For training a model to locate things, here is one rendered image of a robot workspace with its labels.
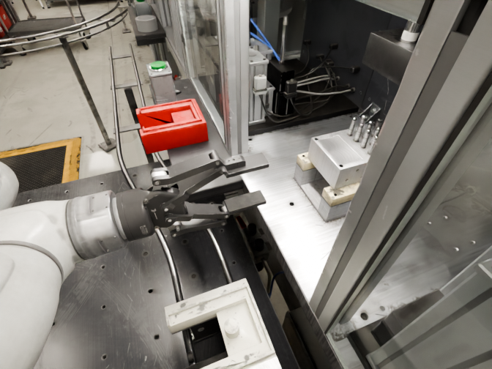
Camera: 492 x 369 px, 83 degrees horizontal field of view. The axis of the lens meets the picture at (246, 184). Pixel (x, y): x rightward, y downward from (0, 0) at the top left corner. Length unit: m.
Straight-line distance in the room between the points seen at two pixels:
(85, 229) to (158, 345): 0.36
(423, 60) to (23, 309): 0.36
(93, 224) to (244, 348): 0.28
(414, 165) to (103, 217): 0.35
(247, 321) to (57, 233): 0.30
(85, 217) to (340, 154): 0.41
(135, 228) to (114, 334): 0.37
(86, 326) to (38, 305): 0.43
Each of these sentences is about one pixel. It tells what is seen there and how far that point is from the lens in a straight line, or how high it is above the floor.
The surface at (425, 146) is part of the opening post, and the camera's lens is 0.20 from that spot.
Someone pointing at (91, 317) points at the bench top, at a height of 0.68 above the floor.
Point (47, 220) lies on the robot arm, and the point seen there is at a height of 1.06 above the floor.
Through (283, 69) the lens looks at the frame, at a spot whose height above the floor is 1.05.
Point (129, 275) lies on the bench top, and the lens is 0.79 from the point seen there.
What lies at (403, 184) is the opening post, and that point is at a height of 1.20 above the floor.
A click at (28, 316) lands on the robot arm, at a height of 1.08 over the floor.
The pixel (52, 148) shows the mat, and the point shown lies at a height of 0.01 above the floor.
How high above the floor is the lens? 1.34
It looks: 46 degrees down
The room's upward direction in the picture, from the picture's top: straight up
